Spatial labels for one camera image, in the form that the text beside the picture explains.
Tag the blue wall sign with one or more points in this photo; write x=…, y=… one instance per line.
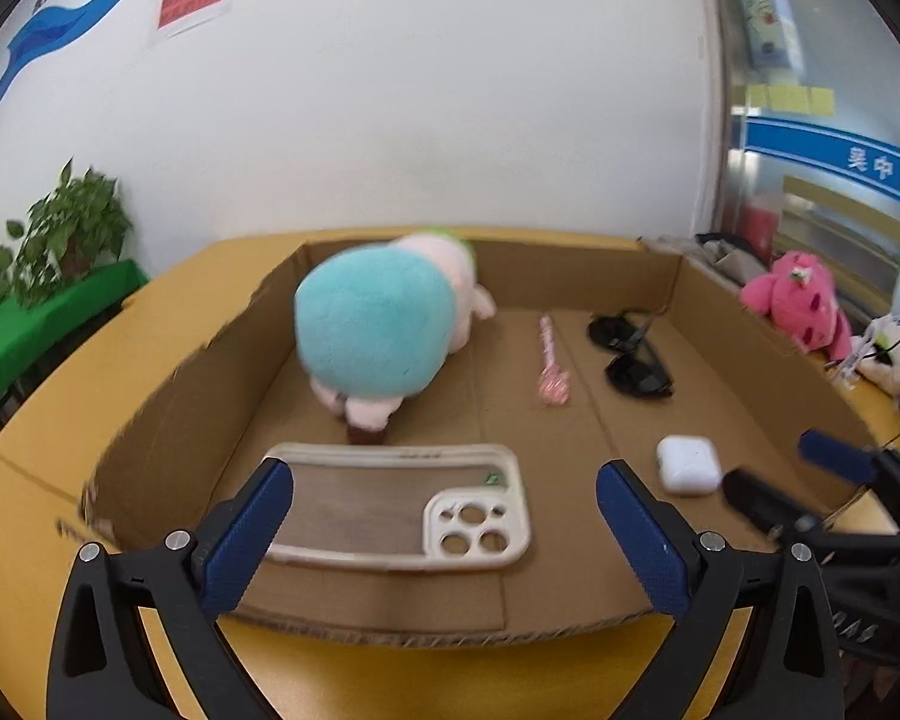
x=817, y=146

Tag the cardboard box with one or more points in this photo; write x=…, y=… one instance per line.
x=555, y=450

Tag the grey cloth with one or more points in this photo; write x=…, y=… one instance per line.
x=735, y=262

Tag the teal and pink plush toy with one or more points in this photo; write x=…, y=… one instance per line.
x=367, y=322

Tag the pink transparent pen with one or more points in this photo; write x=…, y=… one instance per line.
x=551, y=379

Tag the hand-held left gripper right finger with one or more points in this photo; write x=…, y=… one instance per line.
x=645, y=540

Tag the white earbud case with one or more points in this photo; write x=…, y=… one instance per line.
x=686, y=465

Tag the cartoon wall poster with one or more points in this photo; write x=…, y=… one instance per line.
x=769, y=15

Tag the red wall notice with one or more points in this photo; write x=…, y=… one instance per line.
x=191, y=1

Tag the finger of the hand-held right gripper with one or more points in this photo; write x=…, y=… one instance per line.
x=765, y=502
x=840, y=457

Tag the black sunglasses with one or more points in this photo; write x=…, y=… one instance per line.
x=637, y=379

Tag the white plush toy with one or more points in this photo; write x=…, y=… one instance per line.
x=889, y=360

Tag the green cloth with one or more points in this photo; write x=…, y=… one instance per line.
x=45, y=337

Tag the large potted green plant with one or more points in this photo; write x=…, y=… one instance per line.
x=75, y=225

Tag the yellow sticky notes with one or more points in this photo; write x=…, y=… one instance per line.
x=791, y=100

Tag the blue wave wall decal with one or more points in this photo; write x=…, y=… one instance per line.
x=52, y=22

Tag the white clear phone case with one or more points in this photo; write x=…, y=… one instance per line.
x=360, y=495

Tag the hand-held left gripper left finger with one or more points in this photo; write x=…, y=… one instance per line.
x=251, y=532

